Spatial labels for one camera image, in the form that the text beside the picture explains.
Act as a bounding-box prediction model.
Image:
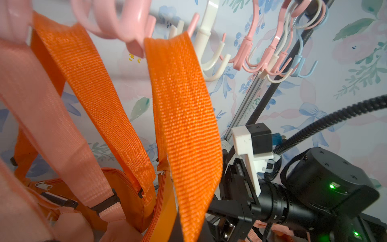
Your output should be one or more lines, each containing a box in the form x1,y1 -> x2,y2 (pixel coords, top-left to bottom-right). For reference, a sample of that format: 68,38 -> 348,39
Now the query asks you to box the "light blue plastic hook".
290,1 -> 329,78

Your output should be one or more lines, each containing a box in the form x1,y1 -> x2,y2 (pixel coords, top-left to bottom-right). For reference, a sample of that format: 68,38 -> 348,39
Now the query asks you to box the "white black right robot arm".
199,95 -> 387,242

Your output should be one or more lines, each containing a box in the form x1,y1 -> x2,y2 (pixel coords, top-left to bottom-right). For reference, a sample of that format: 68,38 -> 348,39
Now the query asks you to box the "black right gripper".
207,158 -> 258,242

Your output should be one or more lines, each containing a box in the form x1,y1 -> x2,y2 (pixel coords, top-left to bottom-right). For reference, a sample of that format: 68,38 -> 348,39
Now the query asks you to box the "black metal garment rack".
226,0 -> 334,162

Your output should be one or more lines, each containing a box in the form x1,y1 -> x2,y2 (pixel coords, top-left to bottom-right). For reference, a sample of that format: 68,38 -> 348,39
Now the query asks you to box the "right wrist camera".
232,123 -> 280,196

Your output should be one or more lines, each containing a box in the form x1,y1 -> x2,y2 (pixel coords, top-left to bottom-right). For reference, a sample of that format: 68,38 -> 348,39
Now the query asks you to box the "white plastic hook middle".
168,0 -> 232,83

